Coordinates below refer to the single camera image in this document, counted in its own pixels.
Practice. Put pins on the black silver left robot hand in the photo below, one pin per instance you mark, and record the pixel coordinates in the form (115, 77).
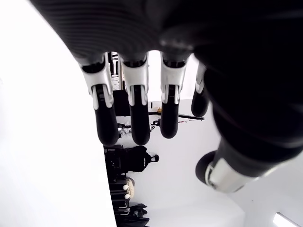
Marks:
(213, 35)

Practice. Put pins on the black cabinet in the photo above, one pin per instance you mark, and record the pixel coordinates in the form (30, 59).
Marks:
(121, 104)

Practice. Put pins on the beige hat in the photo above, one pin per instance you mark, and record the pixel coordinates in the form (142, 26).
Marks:
(130, 186)

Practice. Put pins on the black storage rack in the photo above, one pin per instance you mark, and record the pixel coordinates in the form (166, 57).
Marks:
(116, 189)

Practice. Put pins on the black cloth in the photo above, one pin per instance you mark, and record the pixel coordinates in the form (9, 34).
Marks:
(140, 215)

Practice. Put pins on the ceiling light strip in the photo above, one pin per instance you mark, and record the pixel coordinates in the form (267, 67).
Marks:
(287, 216)

